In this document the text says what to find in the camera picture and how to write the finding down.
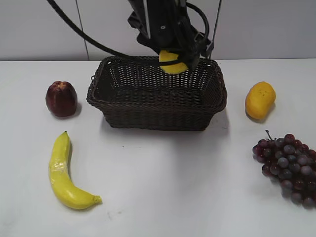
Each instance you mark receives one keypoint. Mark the dark brown wicker basket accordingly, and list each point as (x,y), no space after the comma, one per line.
(132,95)

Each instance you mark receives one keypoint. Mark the yellow banana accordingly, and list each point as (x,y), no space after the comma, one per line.
(64,189)

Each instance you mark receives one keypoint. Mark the purple grape bunch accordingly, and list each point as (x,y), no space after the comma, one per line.
(291,164)

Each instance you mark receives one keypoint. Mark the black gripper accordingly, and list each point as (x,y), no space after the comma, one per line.
(165,25)

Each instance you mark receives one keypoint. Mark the orange yellow mango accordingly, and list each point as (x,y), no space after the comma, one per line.
(259,100)

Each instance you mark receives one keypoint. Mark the dark red apple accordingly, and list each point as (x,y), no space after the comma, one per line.
(61,99)

